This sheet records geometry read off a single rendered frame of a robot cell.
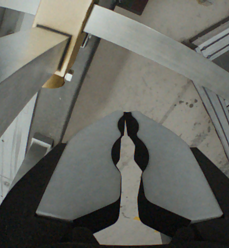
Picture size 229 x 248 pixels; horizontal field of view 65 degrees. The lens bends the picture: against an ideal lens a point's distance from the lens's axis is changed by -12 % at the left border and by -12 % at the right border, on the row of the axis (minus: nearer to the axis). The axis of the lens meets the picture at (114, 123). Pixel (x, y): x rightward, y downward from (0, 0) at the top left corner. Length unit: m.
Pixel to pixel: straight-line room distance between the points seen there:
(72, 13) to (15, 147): 0.50
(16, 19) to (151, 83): 0.84
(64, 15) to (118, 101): 0.99
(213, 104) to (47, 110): 0.79
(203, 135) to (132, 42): 1.24
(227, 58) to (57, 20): 0.87
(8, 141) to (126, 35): 0.51
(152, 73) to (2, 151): 0.83
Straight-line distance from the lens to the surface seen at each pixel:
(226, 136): 1.17
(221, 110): 1.06
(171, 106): 1.22
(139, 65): 1.10
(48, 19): 0.21
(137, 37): 0.21
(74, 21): 0.20
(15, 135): 0.61
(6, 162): 0.71
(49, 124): 0.44
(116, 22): 0.20
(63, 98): 0.40
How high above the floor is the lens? 1.05
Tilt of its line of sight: 59 degrees down
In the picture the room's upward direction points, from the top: 178 degrees counter-clockwise
